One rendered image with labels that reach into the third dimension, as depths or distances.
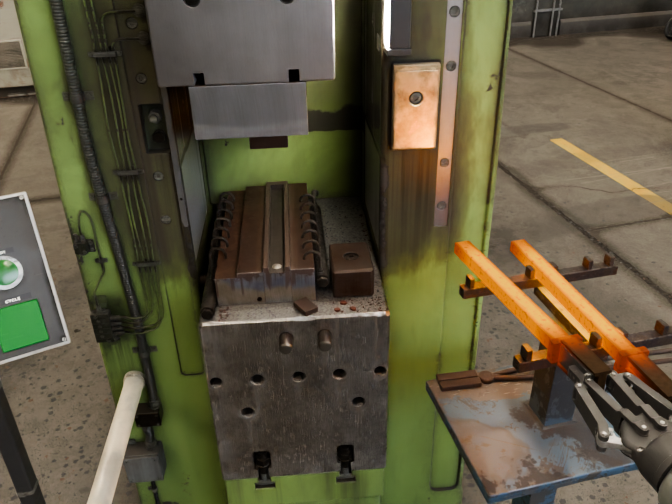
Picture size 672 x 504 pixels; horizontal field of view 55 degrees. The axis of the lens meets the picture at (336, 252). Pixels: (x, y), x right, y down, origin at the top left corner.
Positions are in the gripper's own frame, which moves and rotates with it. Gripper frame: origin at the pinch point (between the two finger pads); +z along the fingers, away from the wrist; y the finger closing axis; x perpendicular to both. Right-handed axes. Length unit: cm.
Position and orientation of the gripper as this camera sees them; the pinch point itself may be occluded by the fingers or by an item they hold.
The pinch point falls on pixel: (582, 365)
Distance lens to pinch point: 96.7
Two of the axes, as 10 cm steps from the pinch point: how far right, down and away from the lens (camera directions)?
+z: -2.6, -4.6, 8.5
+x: -0.3, -8.7, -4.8
